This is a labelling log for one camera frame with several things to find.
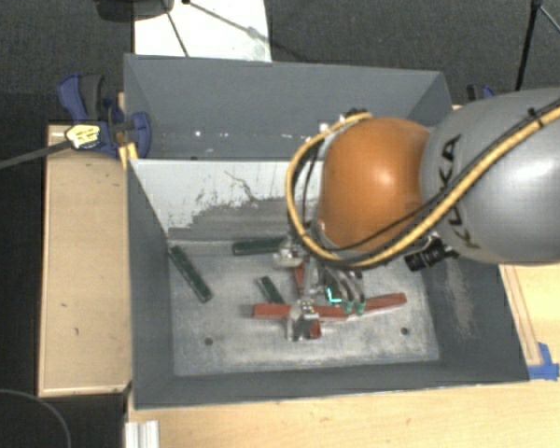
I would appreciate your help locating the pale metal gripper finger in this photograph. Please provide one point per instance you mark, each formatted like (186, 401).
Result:
(285, 258)
(302, 322)

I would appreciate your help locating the dark green flat block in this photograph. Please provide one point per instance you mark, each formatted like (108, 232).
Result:
(270, 289)
(190, 273)
(256, 246)

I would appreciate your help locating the grey metal bin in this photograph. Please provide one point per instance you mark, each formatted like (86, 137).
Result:
(242, 343)

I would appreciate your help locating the pale wood flat board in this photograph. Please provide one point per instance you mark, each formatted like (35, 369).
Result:
(84, 259)

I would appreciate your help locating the black cylinder on white bracket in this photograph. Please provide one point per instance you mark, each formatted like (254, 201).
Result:
(424, 257)

